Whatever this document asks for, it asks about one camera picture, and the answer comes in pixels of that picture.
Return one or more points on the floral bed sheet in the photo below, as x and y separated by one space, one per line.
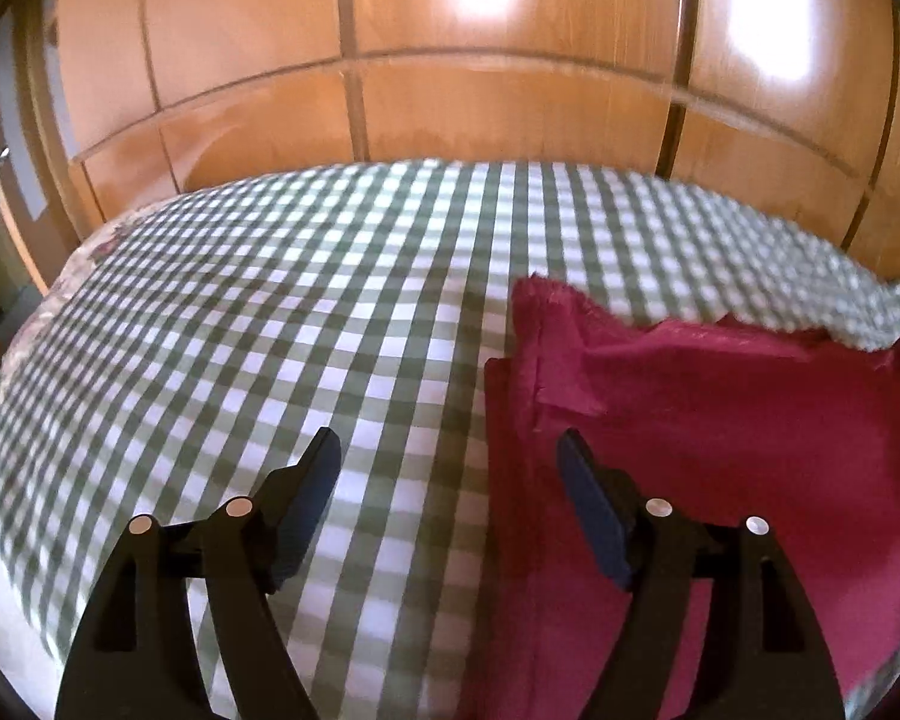
82 266

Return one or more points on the green white checkered blanket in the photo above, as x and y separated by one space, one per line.
270 315

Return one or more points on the maroon embroidered shirt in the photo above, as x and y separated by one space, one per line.
735 435

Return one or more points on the wooden wardrobe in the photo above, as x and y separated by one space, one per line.
450 52

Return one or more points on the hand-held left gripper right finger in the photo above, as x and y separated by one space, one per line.
596 502

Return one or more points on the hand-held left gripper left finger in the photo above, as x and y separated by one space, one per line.
307 495

